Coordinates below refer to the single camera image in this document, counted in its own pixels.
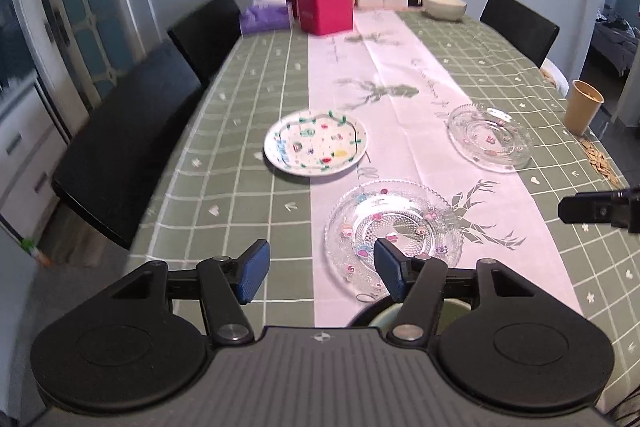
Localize green ceramic bowl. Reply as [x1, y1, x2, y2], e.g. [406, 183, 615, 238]
[349, 296, 472, 333]

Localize glass plate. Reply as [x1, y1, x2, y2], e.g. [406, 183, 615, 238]
[323, 180, 463, 303]
[446, 103, 533, 173]

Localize white fruity painted plate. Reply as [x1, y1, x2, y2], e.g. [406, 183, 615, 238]
[262, 109, 369, 178]

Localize brown paper cup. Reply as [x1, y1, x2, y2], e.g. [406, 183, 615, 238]
[563, 79, 604, 136]

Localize green checked tablecloth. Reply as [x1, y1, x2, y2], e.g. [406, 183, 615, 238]
[131, 11, 639, 407]

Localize white bag on chair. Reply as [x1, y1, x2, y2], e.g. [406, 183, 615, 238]
[540, 58, 570, 98]

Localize near left black chair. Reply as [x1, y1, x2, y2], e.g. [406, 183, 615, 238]
[51, 41, 203, 249]

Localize black chair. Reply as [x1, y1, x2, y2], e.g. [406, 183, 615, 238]
[480, 0, 560, 68]
[51, 41, 203, 249]
[167, 0, 241, 86]

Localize right black chair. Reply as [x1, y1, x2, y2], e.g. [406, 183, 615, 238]
[480, 0, 560, 68]

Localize white cabinet drawers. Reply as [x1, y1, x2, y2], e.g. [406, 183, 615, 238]
[1, 72, 66, 241]

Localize far left black chair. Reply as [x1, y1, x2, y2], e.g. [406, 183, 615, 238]
[167, 0, 241, 86]

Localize cream ceramic bowl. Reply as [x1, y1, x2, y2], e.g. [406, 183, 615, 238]
[422, 0, 468, 22]

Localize purple tissue box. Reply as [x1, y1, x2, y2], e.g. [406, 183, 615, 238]
[240, 0, 292, 36]

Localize pink box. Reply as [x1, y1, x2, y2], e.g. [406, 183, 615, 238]
[296, 0, 354, 36]

